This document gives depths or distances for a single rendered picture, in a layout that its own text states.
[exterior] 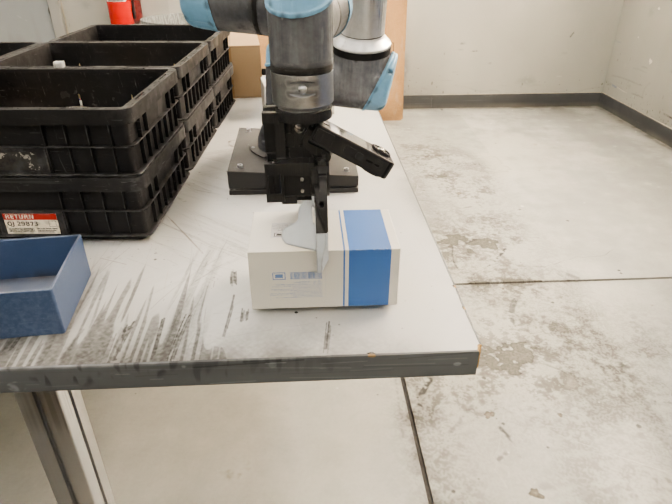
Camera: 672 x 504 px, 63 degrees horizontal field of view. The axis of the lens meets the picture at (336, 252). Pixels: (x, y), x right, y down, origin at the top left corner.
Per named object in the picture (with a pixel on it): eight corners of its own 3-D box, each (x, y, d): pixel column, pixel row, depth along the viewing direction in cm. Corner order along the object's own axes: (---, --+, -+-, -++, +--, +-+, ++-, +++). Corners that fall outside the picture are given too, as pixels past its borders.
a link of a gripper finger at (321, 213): (314, 236, 72) (311, 171, 73) (327, 236, 72) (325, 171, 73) (314, 232, 68) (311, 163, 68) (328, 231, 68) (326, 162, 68)
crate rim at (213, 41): (231, 33, 161) (230, 24, 160) (210, 52, 135) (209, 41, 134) (95, 33, 161) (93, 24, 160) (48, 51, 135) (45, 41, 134)
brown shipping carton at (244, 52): (263, 97, 178) (259, 45, 170) (193, 100, 175) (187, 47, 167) (259, 76, 204) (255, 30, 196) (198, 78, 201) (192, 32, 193)
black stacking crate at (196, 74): (214, 91, 140) (208, 44, 134) (186, 127, 114) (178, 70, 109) (58, 91, 140) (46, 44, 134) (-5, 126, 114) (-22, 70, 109)
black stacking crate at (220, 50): (233, 67, 166) (229, 26, 160) (214, 91, 140) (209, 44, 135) (102, 66, 166) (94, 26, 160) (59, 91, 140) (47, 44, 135)
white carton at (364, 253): (385, 260, 87) (388, 208, 82) (396, 304, 76) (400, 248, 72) (258, 263, 86) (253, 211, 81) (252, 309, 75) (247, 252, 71)
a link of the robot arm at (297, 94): (331, 62, 69) (335, 77, 62) (332, 99, 71) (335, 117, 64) (271, 63, 69) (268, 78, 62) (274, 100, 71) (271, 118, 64)
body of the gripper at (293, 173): (270, 185, 77) (263, 98, 71) (331, 183, 77) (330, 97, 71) (267, 208, 70) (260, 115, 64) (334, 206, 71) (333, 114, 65)
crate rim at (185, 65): (210, 52, 135) (209, 41, 134) (180, 80, 109) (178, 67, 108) (48, 51, 135) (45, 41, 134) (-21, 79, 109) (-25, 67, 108)
